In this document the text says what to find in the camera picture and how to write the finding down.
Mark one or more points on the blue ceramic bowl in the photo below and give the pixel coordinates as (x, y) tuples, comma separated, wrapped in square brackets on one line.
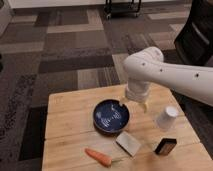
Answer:
[(110, 117)]

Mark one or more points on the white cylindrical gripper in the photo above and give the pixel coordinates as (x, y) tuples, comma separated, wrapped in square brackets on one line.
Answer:
[(137, 91)]

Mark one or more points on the black office chair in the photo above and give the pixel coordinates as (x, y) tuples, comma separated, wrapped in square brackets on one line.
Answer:
[(194, 43)]

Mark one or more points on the orange carrot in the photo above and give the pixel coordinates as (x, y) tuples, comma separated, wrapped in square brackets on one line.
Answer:
[(102, 158)]

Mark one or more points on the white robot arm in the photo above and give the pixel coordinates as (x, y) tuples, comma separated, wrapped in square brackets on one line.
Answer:
[(147, 66)]

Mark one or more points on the white rectangular sponge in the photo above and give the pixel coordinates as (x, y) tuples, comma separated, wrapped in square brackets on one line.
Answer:
[(129, 143)]

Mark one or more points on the white ceramic cup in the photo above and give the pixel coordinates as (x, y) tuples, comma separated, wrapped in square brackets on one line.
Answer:
[(167, 117)]

